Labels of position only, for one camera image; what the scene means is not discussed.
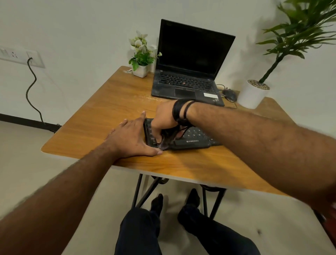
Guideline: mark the white wall socket panel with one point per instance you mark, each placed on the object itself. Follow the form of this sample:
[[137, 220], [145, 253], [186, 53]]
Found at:
[[15, 56]]

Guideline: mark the person's left forearm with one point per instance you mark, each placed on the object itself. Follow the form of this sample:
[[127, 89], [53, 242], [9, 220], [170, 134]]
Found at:
[[52, 207]]

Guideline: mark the person's right hand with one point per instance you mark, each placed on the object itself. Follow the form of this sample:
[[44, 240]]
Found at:
[[165, 115]]

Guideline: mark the black metal table frame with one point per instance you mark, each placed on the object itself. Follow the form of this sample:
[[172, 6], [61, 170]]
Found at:
[[136, 191]]

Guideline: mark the black window frame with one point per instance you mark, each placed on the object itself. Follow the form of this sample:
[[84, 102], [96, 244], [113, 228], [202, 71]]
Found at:
[[325, 226]]

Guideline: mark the person's right leg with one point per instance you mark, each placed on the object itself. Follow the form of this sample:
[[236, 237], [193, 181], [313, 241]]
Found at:
[[215, 231]]

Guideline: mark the black skirting board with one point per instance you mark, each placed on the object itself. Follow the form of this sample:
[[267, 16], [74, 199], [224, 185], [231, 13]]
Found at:
[[26, 122]]

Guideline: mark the black keyboard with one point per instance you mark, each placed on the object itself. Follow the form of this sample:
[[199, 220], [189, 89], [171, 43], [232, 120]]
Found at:
[[197, 138]]

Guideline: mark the black laptop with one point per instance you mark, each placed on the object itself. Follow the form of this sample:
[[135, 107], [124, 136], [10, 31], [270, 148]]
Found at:
[[194, 44]]

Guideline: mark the small white flower pot plant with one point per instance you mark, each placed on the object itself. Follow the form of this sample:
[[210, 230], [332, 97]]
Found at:
[[143, 57]]

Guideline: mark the person's left hand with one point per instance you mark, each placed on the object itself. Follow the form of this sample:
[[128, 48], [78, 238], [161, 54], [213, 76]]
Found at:
[[131, 139]]

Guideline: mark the person's leg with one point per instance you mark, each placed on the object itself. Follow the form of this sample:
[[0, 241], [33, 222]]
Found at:
[[215, 231], [139, 231]]

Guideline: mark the black wristband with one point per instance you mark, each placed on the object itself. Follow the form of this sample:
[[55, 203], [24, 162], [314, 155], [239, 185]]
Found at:
[[181, 111]]

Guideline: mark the person's right forearm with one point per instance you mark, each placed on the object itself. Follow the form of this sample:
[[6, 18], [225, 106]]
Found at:
[[267, 147]]

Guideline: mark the red right sleeve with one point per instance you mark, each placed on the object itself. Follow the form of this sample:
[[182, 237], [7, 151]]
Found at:
[[332, 207]]

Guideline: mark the person's left leg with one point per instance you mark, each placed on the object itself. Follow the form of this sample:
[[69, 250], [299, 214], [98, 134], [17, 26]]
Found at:
[[139, 231]]

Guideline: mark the black computer mouse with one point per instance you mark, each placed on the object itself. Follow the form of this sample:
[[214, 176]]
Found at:
[[229, 95]]

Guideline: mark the tall green plant white pot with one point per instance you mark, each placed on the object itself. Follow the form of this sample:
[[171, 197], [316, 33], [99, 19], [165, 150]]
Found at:
[[252, 97]]

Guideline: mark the small black brush tool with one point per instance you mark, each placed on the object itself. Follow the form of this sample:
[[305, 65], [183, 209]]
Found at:
[[168, 139]]

